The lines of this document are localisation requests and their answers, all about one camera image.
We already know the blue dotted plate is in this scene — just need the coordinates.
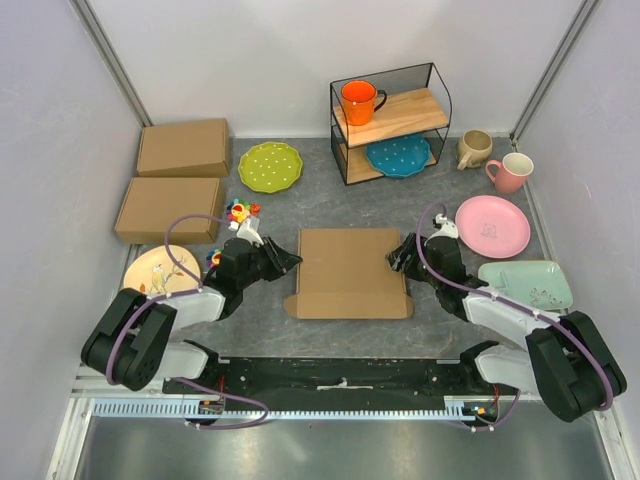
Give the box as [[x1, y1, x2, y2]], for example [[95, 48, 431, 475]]
[[365, 134, 431, 178]]

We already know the rainbow flower toy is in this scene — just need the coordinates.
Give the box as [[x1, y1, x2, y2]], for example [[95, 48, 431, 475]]
[[206, 248, 222, 269], [226, 199, 261, 224]]

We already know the beige bird plate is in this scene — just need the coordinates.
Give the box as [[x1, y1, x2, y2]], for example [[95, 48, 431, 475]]
[[122, 245, 201, 296]]

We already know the pink mug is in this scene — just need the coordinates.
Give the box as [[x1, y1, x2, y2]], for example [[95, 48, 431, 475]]
[[485, 152, 534, 194]]

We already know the mint rectangular plate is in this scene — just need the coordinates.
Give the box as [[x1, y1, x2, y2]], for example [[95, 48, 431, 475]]
[[478, 260, 573, 311]]

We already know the pink round plate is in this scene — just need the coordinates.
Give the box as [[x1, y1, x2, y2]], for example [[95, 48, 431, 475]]
[[455, 195, 531, 259]]

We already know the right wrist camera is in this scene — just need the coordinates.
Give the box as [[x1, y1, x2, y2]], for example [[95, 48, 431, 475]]
[[429, 214, 459, 240]]

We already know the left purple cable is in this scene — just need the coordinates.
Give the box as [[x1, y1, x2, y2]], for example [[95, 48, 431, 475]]
[[106, 212, 236, 386]]

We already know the closed cardboard box rear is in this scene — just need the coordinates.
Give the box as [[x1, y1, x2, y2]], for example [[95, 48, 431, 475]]
[[137, 118, 231, 178]]

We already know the closed cardboard box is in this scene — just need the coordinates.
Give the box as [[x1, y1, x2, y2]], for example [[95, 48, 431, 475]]
[[115, 177, 225, 245], [137, 118, 231, 178]]

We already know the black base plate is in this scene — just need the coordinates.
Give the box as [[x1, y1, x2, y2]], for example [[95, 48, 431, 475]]
[[195, 352, 515, 410]]

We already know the grey cable duct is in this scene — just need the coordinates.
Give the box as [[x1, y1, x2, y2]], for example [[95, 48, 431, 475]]
[[92, 397, 499, 421]]

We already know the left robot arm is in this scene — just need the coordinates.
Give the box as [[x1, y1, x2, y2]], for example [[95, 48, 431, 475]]
[[80, 237, 303, 393]]

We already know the orange mug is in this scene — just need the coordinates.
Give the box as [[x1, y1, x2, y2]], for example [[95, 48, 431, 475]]
[[341, 80, 387, 126]]

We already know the black wire wooden shelf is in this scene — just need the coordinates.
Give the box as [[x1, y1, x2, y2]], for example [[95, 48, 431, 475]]
[[329, 62, 453, 185]]

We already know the green dotted plate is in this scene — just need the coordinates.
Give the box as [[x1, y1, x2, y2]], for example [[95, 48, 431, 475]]
[[238, 141, 304, 194]]

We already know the closed cardboard box front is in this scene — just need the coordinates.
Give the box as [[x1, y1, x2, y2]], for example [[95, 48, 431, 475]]
[[115, 177, 225, 245]]

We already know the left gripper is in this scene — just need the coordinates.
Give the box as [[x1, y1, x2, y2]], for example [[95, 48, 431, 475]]
[[238, 235, 303, 289]]

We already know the large cardboard box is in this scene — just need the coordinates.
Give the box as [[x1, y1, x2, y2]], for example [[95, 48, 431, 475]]
[[284, 228, 414, 320]]

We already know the beige ceramic mug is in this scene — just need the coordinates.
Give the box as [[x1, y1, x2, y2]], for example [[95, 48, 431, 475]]
[[457, 129, 493, 170]]

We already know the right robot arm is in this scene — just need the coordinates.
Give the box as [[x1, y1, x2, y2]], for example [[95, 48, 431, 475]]
[[387, 234, 628, 422]]

